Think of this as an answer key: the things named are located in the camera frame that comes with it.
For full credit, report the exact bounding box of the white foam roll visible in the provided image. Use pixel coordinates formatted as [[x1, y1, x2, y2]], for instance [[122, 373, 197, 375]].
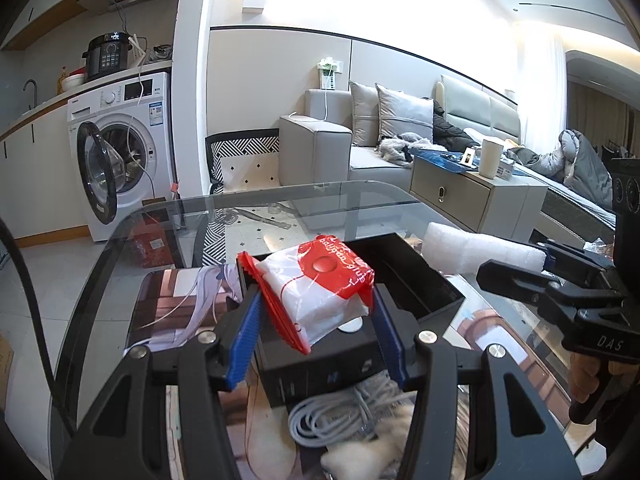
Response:
[[422, 222, 547, 276]]

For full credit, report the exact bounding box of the grey duvet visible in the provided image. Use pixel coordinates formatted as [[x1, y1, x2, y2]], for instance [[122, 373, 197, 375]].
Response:
[[510, 129, 613, 198]]

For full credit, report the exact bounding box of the red and white tissue packet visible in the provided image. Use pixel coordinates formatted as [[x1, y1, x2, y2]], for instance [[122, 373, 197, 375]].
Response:
[[236, 234, 376, 356]]

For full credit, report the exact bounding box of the grey furry cloth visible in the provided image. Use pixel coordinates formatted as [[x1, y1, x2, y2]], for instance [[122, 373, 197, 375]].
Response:
[[377, 131, 431, 168]]

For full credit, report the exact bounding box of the white washing machine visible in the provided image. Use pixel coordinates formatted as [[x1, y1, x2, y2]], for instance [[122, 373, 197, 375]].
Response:
[[66, 71, 178, 243]]

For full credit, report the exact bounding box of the wall socket with charger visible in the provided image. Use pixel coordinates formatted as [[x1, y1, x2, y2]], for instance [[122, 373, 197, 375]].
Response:
[[316, 57, 345, 92]]

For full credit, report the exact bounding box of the person's right hand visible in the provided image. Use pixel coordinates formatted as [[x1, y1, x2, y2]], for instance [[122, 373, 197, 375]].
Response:
[[569, 351, 604, 404]]

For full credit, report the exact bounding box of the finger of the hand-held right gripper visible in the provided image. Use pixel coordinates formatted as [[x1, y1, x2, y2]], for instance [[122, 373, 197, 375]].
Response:
[[537, 239, 617, 282], [475, 259, 622, 312]]

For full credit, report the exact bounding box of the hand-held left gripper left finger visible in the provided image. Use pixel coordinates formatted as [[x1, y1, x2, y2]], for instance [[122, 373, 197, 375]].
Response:
[[57, 287, 266, 480]]

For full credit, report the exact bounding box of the black cardboard box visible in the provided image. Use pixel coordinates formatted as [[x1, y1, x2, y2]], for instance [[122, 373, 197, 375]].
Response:
[[237, 232, 466, 408]]

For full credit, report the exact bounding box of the beige cushion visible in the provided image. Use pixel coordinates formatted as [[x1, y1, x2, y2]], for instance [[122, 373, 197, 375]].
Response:
[[348, 81, 383, 148]]

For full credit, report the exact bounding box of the beige curtain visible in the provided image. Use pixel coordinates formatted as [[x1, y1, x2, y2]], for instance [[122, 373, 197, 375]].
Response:
[[567, 80, 631, 146]]

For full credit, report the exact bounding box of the kitchen counter cabinet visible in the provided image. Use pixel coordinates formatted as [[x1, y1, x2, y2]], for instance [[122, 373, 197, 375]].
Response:
[[0, 85, 91, 241]]

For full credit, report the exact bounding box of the red bag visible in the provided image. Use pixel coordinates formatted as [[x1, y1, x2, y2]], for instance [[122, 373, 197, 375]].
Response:
[[132, 210, 181, 268]]

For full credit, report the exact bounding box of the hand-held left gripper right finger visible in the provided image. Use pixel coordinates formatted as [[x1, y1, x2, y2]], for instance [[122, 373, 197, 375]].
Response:
[[371, 290, 586, 480]]

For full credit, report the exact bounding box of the white charger cable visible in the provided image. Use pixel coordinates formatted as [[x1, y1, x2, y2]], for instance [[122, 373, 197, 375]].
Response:
[[295, 87, 331, 123]]

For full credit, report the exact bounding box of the beige side cabinet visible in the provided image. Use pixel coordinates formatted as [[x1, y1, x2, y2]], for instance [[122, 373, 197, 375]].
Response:
[[410, 150, 549, 248]]

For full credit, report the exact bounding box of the black jacket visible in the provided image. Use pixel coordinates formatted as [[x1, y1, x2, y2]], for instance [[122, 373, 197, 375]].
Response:
[[430, 97, 483, 151]]

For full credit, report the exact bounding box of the printed desk mat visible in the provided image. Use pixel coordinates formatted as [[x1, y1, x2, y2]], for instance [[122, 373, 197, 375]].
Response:
[[122, 265, 573, 480]]

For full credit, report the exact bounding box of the upper kitchen cabinet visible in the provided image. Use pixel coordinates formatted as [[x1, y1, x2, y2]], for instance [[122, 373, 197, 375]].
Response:
[[0, 0, 188, 51]]

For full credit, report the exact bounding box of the bed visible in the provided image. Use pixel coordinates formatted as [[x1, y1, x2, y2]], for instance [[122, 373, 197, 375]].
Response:
[[537, 180, 618, 246]]

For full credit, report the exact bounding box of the white and blue plush toy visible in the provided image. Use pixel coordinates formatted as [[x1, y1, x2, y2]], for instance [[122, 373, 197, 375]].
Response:
[[320, 402, 416, 480]]

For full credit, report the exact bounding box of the white cylindrical canister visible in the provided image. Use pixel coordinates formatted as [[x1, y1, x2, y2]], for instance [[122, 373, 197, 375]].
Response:
[[479, 137, 503, 179]]

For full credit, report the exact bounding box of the blue mat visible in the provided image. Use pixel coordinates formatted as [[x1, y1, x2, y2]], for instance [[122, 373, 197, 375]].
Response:
[[415, 146, 481, 173]]

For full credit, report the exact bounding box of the black and white patterned chair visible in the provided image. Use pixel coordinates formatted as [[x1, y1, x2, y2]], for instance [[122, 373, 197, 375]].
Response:
[[205, 128, 281, 196]]

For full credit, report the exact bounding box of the white bowl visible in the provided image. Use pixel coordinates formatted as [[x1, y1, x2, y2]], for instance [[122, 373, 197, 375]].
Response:
[[60, 67, 88, 92]]

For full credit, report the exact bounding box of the black pressure cooker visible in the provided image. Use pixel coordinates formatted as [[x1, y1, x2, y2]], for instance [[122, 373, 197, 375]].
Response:
[[82, 32, 143, 82]]

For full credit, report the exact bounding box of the grey cushion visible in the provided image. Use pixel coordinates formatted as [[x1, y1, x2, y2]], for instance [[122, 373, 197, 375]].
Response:
[[375, 83, 435, 143]]

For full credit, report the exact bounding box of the black cable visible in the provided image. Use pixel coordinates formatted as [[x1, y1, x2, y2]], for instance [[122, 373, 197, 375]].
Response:
[[0, 220, 76, 436]]

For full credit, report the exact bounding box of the brown cardboard box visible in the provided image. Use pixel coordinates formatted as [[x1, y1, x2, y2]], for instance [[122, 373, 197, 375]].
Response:
[[0, 332, 16, 411]]

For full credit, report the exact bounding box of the beige sofa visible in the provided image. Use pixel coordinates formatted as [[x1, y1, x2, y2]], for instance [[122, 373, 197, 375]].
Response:
[[278, 74, 521, 186]]

